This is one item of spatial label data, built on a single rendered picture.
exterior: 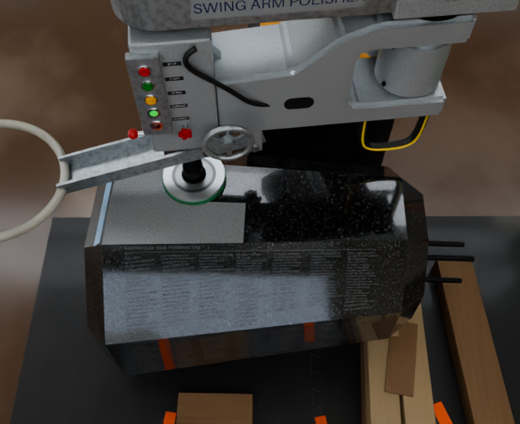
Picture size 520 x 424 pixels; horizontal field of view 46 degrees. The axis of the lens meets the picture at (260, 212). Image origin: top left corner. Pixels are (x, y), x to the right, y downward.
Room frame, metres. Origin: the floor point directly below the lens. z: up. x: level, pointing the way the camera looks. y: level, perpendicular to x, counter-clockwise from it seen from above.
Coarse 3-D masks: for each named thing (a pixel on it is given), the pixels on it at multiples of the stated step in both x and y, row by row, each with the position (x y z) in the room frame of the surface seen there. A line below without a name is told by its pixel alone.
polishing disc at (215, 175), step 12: (168, 168) 1.23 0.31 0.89; (180, 168) 1.23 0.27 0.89; (216, 168) 1.23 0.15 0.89; (168, 180) 1.18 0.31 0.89; (180, 180) 1.18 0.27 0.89; (204, 180) 1.18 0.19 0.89; (216, 180) 1.18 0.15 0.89; (168, 192) 1.14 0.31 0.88; (180, 192) 1.13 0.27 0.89; (192, 192) 1.13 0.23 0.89; (204, 192) 1.13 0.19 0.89; (216, 192) 1.13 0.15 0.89
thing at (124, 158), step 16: (112, 144) 1.23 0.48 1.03; (128, 144) 1.23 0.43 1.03; (144, 144) 1.24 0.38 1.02; (240, 144) 1.16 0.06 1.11; (64, 160) 1.21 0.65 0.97; (80, 160) 1.21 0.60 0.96; (96, 160) 1.21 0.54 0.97; (112, 160) 1.20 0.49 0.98; (128, 160) 1.19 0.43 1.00; (144, 160) 1.18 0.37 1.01; (160, 160) 1.13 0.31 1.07; (176, 160) 1.14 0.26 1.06; (192, 160) 1.15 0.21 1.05; (80, 176) 1.15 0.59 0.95; (96, 176) 1.11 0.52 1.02; (112, 176) 1.12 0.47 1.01; (128, 176) 1.12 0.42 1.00
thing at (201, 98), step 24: (144, 48) 1.09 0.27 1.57; (168, 48) 1.10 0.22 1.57; (216, 48) 1.23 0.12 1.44; (168, 72) 1.09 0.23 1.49; (168, 96) 1.09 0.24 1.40; (192, 96) 1.10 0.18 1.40; (216, 96) 1.12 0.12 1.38; (192, 120) 1.10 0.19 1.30; (216, 120) 1.11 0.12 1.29; (168, 144) 1.09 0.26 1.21; (192, 144) 1.10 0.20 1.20; (216, 144) 1.11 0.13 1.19
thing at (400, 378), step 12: (408, 324) 0.92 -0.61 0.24; (396, 336) 0.87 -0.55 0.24; (408, 336) 0.87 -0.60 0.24; (396, 348) 0.81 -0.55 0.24; (408, 348) 0.81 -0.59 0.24; (396, 360) 0.77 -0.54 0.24; (408, 360) 0.77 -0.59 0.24; (396, 372) 0.72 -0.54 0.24; (408, 372) 0.72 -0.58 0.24; (396, 384) 0.67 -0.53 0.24; (408, 384) 0.67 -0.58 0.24
